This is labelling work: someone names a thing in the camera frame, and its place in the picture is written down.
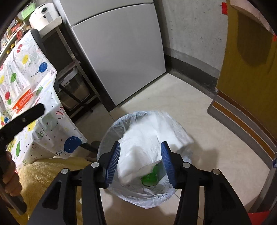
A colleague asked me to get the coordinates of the white plastic bag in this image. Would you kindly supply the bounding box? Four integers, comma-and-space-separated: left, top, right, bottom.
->
117, 112, 194, 185

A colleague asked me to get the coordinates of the metal shelf rack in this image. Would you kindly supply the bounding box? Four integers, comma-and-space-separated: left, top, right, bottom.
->
40, 16, 98, 114

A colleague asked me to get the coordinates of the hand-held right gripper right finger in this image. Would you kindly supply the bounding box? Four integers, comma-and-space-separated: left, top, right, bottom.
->
160, 141, 253, 225

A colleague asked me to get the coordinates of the yellow fluffy garment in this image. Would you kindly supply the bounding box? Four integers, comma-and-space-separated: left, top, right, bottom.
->
9, 155, 99, 225

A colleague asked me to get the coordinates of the orange and white tissue box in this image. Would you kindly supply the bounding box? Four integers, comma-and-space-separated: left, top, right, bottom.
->
10, 85, 44, 119

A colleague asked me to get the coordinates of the white round kitchen appliance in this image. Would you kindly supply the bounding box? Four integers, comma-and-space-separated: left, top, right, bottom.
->
29, 3, 60, 30

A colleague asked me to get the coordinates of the trash bin with clear liner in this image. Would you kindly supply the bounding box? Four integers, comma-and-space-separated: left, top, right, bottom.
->
97, 110, 194, 209

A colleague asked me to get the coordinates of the green bottle in bin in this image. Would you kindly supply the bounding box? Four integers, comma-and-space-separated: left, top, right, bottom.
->
140, 164, 165, 187

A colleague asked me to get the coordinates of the red sheet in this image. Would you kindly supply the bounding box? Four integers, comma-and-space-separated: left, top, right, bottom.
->
247, 210, 273, 225

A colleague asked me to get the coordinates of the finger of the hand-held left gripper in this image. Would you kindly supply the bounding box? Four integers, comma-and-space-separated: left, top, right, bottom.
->
0, 103, 46, 144

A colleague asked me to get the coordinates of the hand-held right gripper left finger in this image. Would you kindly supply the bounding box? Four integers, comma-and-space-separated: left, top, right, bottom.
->
28, 141, 121, 225

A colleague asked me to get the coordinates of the balloon print tablecloth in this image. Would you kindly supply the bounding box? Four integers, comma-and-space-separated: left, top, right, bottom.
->
0, 30, 88, 161

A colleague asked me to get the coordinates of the clear plastic storage box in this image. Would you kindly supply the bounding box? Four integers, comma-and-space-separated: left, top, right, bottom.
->
58, 67, 91, 111

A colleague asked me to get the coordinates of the grey refrigerator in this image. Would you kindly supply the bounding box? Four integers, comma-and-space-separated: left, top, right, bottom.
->
52, 0, 167, 107

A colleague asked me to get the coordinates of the yellow curtain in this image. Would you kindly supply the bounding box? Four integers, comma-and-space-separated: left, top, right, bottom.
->
215, 0, 277, 132

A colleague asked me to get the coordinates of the striped door mat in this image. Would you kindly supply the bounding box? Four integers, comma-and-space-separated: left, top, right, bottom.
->
207, 90, 277, 161

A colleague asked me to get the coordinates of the row of seasoning bottles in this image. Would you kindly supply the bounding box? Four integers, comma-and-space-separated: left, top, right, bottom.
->
0, 17, 29, 55

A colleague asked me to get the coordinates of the green plastic basket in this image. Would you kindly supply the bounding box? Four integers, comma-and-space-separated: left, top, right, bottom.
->
17, 0, 36, 21

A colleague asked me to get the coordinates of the person's left hand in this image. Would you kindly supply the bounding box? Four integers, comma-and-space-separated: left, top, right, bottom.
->
2, 151, 22, 197

